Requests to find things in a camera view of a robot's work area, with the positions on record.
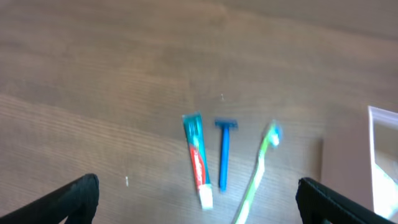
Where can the blue disposable razor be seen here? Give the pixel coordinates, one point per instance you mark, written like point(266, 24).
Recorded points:
point(225, 125)

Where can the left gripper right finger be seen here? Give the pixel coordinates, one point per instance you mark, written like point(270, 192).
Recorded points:
point(319, 204)

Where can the Colgate toothpaste tube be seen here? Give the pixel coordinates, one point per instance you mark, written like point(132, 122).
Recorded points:
point(193, 127)

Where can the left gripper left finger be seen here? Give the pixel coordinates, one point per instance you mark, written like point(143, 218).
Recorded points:
point(75, 202)

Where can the white cardboard box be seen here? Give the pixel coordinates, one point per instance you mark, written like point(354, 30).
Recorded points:
point(359, 160)

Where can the green white toothbrush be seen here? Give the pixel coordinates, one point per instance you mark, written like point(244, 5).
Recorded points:
point(271, 138)

